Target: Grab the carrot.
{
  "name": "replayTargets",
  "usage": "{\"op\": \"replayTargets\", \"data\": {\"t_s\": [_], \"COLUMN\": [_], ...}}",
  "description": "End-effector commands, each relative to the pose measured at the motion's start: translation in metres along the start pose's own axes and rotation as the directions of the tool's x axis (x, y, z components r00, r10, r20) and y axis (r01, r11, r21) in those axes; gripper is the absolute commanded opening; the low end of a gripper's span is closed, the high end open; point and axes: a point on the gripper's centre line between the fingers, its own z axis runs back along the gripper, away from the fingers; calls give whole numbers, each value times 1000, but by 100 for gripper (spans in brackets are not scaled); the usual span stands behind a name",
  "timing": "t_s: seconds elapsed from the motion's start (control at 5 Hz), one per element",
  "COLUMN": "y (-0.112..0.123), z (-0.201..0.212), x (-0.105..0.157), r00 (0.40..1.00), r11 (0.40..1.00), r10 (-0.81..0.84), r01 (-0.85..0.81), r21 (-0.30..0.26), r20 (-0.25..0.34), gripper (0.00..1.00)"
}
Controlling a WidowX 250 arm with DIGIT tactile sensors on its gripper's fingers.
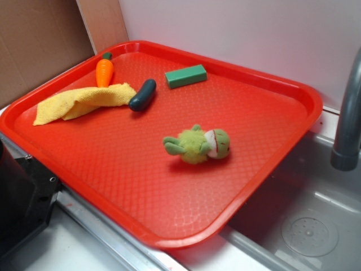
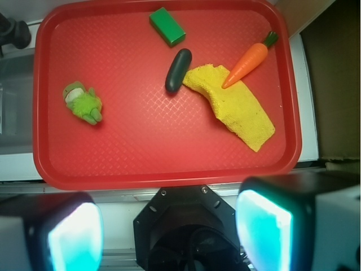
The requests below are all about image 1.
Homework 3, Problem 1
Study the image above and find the dark green toy cucumber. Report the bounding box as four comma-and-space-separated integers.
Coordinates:
129, 79, 157, 112

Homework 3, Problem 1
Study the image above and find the green plush frog toy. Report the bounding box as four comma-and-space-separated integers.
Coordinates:
162, 125, 230, 164

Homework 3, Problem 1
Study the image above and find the brown cardboard panel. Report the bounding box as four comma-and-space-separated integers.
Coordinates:
1, 1, 94, 108

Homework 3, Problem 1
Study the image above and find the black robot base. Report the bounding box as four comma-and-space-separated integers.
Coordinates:
1, 142, 60, 259

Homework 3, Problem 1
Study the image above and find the grey faucet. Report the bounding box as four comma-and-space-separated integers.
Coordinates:
331, 51, 360, 171

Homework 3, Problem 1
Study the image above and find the red plastic tray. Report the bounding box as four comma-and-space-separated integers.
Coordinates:
1, 41, 323, 250

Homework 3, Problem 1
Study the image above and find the grey toy sink basin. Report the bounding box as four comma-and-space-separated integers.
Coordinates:
173, 133, 360, 270

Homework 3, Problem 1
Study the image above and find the wooden board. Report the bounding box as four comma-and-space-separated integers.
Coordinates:
76, 0, 129, 54

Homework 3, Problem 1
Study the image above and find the orange toy carrot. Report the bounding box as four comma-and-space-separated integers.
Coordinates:
95, 52, 114, 88

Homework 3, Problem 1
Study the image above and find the yellow cloth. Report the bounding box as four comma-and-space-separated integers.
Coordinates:
33, 83, 136, 126

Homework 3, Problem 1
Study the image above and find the green rectangular block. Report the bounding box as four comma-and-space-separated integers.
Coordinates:
165, 65, 208, 89

